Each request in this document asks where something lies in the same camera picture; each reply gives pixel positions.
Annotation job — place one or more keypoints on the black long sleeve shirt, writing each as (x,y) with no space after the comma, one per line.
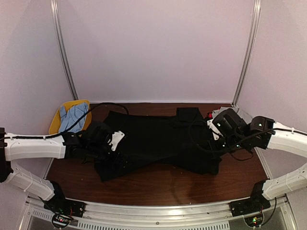
(173,140)

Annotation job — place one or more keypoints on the black printed folded shirt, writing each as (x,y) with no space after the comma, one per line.
(210,115)

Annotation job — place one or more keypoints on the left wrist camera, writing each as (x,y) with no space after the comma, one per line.
(100,135)

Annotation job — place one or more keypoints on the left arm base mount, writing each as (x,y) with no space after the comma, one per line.
(63,209)

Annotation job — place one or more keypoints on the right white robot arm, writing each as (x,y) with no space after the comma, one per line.
(264,133)

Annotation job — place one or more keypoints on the left aluminium frame post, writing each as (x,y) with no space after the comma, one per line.
(62,49)

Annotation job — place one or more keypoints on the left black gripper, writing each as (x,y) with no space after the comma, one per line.
(119,166)

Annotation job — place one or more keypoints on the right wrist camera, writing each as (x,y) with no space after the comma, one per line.
(226,123)

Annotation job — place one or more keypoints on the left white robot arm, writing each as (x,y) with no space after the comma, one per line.
(65,145)

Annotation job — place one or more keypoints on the light blue shirt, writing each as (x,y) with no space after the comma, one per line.
(69,117)

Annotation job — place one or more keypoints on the yellow plastic basket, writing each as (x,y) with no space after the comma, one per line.
(55,124)

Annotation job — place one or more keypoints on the grey shirt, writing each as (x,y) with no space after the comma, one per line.
(245,116)

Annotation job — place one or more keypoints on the right aluminium frame post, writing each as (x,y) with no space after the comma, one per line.
(255,20)

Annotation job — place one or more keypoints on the aluminium frame post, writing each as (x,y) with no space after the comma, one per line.
(255,20)
(62,49)

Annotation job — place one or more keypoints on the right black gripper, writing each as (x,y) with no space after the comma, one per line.
(217,154)

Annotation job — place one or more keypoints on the front aluminium rail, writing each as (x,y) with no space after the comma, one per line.
(210,216)

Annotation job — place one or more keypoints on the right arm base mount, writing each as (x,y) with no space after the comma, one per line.
(252,208)

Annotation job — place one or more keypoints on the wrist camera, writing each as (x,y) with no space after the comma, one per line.
(100,135)
(226,123)

